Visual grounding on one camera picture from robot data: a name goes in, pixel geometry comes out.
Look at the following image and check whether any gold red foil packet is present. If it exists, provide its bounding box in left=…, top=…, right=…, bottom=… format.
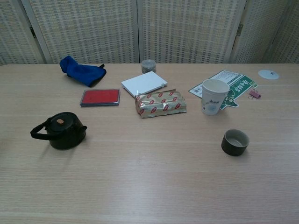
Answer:
left=135, top=89, right=187, bottom=119

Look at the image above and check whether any woven folding screen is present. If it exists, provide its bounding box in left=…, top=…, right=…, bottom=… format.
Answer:
left=0, top=0, right=299, bottom=66

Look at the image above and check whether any pink binder clip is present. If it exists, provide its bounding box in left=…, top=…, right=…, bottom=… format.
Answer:
left=249, top=89, right=262, bottom=100

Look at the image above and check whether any red ink pad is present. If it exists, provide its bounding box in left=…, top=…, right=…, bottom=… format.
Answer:
left=80, top=89, right=121, bottom=108

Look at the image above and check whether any white paper cup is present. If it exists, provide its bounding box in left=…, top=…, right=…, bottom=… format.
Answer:
left=201, top=78, right=231, bottom=116

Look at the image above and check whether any white flat plastic box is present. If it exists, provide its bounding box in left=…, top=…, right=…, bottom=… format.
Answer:
left=121, top=71, right=168, bottom=98

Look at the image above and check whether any blue cloth pouch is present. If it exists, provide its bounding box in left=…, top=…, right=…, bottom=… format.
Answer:
left=59, top=55, right=107, bottom=88

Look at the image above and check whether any black teapot with handle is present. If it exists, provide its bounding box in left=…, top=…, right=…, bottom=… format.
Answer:
left=30, top=112, right=88, bottom=150

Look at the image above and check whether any green white flattened carton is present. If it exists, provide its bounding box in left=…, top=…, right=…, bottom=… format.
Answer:
left=188, top=70, right=259, bottom=110

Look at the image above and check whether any small round patterned jar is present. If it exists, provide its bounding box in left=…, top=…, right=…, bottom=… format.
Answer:
left=141, top=59, right=157, bottom=74

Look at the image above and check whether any white round table grommet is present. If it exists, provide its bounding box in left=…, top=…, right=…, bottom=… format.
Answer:
left=258, top=69, right=280, bottom=80

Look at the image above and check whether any small round tin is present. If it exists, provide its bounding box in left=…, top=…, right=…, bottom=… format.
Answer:
left=221, top=129, right=250, bottom=157

